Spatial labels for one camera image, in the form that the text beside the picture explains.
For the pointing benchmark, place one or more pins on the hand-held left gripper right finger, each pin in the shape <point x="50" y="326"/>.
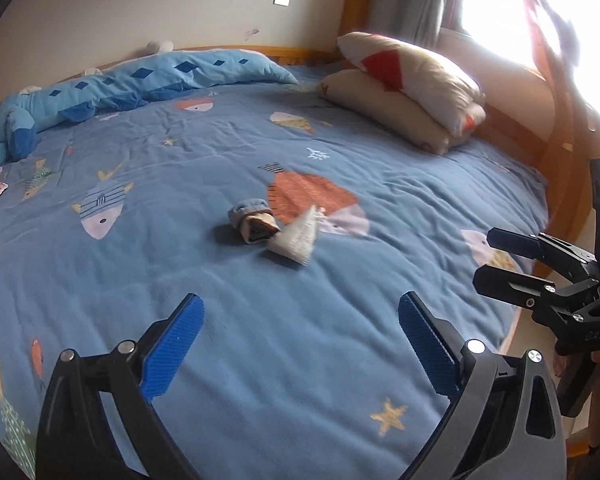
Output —
<point x="427" y="342"/>

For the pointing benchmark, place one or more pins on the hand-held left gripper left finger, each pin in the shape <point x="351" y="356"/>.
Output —
<point x="172" y="345"/>

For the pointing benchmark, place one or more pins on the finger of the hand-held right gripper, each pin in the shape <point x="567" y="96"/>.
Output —
<point x="520" y="245"/>
<point x="505" y="285"/>

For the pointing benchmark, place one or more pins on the blue fish print blanket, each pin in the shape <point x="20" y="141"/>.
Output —
<point x="205" y="285"/>

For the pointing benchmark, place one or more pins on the white folded cloth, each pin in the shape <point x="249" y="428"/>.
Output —
<point x="297" y="237"/>

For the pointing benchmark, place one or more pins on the plain beige pillow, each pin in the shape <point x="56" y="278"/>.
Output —
<point x="380" y="110"/>

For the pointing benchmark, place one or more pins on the beige pillow with red print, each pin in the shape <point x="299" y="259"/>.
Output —
<point x="420" y="75"/>

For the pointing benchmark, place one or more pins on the bright window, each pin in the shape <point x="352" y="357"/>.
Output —
<point x="505" y="10"/>

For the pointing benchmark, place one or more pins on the grey curtain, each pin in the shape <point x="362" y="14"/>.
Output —
<point x="410" y="5"/>

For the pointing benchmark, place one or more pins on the long blue plush toy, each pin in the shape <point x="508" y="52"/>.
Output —
<point x="155" y="75"/>

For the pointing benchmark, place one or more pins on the white plush toy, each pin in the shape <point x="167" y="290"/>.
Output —
<point x="159" y="46"/>

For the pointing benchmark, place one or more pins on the wooden bed frame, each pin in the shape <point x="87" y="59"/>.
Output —
<point x="360" y="10"/>

